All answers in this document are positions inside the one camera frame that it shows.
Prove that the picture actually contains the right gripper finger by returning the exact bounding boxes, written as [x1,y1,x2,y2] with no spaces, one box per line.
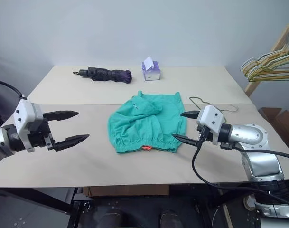
[180,110,200,119]
[171,133,199,147]

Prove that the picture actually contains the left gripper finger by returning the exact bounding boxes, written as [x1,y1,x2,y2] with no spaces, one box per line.
[42,110,80,123]
[52,133,91,152]

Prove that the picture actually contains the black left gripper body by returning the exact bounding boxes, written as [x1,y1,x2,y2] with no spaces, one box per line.
[28,118,57,152]

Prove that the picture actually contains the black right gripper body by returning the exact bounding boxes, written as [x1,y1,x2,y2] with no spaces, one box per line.
[196,125,215,143]

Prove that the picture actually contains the olive wire hanger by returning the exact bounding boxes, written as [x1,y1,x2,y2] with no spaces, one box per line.
[189,96,239,113]

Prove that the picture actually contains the green shorts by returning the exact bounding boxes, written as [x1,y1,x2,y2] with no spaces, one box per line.
[107,90,188,154]

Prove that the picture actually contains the purple white tissue box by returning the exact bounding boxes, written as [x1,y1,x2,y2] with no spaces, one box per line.
[141,56,162,82]

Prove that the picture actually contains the folded dark purple umbrella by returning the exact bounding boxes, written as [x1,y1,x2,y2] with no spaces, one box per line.
[73,67,133,85]

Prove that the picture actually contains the wooden clothes rack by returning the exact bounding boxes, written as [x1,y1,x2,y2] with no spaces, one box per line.
[243,22,289,98]

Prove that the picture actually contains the brown wooden boards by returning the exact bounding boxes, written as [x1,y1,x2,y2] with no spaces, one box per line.
[259,107,289,153]

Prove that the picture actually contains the tan wooden slat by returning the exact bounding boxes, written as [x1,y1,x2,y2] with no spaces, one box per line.
[222,203,233,228]

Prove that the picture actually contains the dark rounded foot shape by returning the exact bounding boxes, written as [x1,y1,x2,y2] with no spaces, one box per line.
[102,209,122,228]
[159,209,181,228]

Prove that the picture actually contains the bunch of hangers on rack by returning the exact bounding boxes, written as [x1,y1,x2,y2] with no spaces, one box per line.
[243,23,289,79]

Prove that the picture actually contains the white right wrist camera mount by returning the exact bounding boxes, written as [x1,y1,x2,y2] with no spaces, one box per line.
[196,104,227,146]

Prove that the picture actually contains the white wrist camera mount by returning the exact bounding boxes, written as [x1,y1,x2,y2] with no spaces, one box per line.
[12,97,44,153]
[196,104,227,146]

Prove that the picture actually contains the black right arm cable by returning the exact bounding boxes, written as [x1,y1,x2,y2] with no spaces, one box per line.
[191,127,289,208]

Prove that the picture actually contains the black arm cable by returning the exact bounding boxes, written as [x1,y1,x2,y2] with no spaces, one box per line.
[191,127,289,208]
[0,79,28,99]

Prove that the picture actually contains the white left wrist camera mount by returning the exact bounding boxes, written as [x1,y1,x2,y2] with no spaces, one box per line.
[12,97,44,153]

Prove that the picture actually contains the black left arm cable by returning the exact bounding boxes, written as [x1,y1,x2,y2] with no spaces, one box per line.
[0,79,28,99]

